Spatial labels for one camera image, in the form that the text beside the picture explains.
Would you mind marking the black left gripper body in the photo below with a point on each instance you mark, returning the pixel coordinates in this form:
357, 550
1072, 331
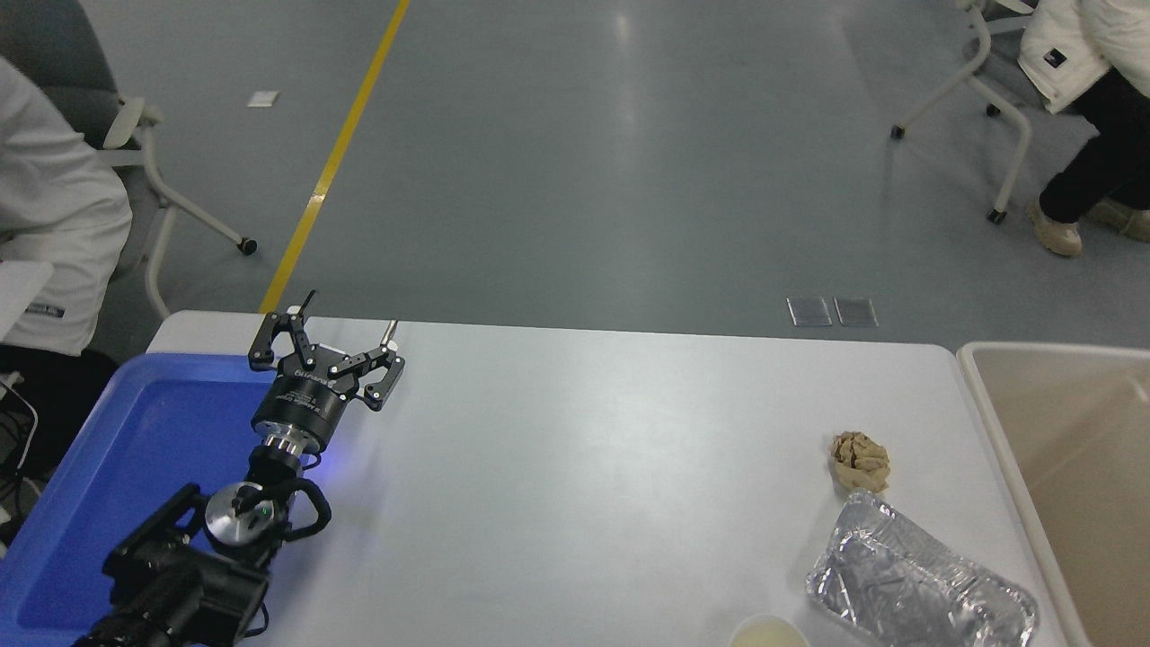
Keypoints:
299, 404

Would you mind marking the white paper cup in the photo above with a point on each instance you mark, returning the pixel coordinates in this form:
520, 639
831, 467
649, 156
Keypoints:
766, 634

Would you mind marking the blue plastic tray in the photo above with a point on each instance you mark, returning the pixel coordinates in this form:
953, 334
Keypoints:
135, 449

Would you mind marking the person beside grey chair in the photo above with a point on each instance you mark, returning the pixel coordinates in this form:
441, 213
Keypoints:
54, 225

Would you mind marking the grey office chair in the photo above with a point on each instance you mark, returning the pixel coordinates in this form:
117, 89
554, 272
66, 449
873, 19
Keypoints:
54, 49

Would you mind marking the silver floor plate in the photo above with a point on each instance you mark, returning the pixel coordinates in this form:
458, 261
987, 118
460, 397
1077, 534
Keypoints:
855, 312
809, 312

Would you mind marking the crumpled tan paper ball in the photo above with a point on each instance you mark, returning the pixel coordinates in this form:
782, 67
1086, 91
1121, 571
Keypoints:
861, 460

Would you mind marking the silver foil tray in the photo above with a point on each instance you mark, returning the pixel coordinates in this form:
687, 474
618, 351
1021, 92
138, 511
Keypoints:
907, 584

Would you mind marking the large pale bin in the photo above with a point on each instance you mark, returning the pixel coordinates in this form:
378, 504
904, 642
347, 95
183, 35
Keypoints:
1069, 467

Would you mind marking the white-frame chair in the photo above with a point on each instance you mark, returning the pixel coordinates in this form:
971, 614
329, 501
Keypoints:
1020, 144

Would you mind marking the person beside white-frame chair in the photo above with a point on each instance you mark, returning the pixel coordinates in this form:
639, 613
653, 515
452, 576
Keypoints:
1087, 45

